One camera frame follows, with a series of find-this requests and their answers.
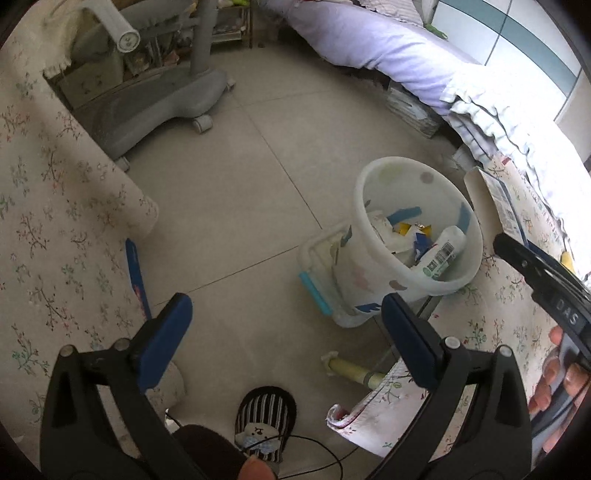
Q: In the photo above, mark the floral cloth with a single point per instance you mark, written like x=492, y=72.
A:
x=51, y=230

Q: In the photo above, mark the cream bed leg tube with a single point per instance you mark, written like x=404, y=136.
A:
x=353, y=371

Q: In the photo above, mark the white cardboard box blue print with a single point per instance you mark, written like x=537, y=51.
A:
x=489, y=207

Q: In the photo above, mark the striped pillow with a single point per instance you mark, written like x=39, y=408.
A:
x=397, y=7

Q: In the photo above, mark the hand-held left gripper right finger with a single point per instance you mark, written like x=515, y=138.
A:
x=408, y=341

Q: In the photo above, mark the purple bedding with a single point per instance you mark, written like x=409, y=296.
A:
x=369, y=37

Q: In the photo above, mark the blue pen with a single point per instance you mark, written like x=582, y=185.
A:
x=136, y=272

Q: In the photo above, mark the teal and white wardrobe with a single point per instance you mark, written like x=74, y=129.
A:
x=503, y=37

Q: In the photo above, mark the clear storage box blue latch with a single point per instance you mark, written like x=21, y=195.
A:
x=318, y=277

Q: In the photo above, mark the person's leg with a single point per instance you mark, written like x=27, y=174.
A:
x=212, y=454

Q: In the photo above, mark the toy shelf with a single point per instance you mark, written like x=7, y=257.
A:
x=184, y=32

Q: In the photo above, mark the striped slipper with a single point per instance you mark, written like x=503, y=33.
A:
x=265, y=415

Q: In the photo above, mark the person's right hand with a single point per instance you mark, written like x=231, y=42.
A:
x=551, y=378

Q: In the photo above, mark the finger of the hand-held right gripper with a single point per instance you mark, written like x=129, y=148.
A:
x=531, y=265

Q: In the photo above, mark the plaid blanket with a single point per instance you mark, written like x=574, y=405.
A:
x=503, y=120

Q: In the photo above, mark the grey rolling chair base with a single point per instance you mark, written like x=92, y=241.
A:
x=152, y=97

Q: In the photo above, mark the wooden crate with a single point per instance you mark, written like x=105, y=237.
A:
x=411, y=110

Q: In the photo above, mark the white dotted plastic bin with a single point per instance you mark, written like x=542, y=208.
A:
x=369, y=263

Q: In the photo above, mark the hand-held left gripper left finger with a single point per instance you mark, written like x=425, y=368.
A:
x=166, y=341

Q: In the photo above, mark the white bottle with green label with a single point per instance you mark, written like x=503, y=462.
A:
x=438, y=256

